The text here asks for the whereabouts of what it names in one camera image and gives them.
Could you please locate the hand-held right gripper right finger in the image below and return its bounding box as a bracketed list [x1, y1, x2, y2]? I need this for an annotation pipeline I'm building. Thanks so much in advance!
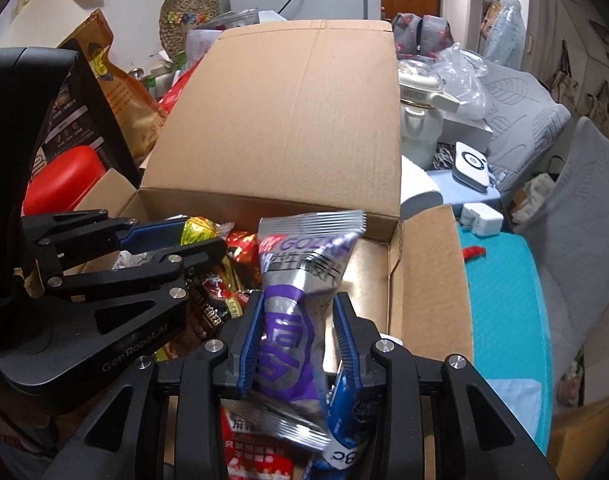
[333, 291, 561, 480]

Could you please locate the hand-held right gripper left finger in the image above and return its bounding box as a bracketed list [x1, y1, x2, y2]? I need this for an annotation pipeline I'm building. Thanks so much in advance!
[42, 290, 266, 480]

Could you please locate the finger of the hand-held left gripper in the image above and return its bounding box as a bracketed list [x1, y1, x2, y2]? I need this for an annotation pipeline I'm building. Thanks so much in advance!
[46, 236, 228, 307]
[23, 207, 186, 262]

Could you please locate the white snack packet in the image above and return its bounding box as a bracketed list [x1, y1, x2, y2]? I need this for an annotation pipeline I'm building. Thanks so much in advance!
[111, 249, 156, 272]

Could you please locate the blue white tube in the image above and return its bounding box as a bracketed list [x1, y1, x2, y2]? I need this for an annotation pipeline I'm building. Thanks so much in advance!
[303, 360, 381, 480]

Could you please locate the red yellow snack packet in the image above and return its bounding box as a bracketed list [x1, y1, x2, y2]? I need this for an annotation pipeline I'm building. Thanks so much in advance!
[226, 229, 260, 264]

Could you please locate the silver purple snack packet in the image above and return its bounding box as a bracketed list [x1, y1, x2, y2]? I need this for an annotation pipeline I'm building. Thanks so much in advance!
[256, 209, 368, 454]

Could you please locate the red green snack packet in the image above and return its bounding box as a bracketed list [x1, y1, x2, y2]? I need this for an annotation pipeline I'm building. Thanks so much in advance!
[218, 399, 311, 480]

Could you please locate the red lidded container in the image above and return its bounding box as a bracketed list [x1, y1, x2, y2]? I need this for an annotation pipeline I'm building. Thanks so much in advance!
[21, 143, 108, 217]

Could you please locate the orange snack bag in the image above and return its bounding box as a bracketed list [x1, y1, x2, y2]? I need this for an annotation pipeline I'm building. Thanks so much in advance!
[66, 8, 168, 169]

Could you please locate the black snack bag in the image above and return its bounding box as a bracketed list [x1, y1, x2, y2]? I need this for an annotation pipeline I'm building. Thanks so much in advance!
[33, 36, 141, 187]

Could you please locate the red plastic bag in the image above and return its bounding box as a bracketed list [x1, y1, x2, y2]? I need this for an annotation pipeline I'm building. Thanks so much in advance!
[158, 66, 201, 112]

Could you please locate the teal table cover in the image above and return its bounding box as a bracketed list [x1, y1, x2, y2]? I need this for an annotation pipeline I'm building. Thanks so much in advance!
[456, 232, 554, 454]

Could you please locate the white charger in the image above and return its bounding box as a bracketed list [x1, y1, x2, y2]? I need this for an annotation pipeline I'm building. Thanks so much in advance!
[459, 202, 505, 237]

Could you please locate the white round-dial device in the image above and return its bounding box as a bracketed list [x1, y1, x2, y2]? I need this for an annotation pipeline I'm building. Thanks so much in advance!
[451, 141, 499, 193]

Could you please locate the woven straw fan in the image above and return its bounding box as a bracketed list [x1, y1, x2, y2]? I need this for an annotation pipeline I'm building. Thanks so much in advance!
[158, 0, 222, 57]

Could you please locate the white foam board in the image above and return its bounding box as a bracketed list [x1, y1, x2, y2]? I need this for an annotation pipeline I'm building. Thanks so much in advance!
[6, 0, 86, 49]

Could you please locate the grey covered chair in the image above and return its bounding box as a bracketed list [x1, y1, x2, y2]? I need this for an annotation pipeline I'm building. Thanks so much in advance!
[513, 115, 609, 387]

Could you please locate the white plastic bag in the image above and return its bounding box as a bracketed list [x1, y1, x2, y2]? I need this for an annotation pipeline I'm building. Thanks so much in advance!
[431, 41, 494, 122]

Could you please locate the patterned backpack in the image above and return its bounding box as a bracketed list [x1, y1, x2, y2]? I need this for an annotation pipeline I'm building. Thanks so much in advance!
[389, 11, 456, 57]

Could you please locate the hanging clear garment bag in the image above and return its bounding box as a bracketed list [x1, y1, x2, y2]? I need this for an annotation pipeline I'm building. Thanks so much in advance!
[483, 0, 529, 69]

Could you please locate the white cabinet with stars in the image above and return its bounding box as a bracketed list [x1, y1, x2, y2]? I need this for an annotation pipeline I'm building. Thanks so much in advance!
[527, 0, 609, 126]

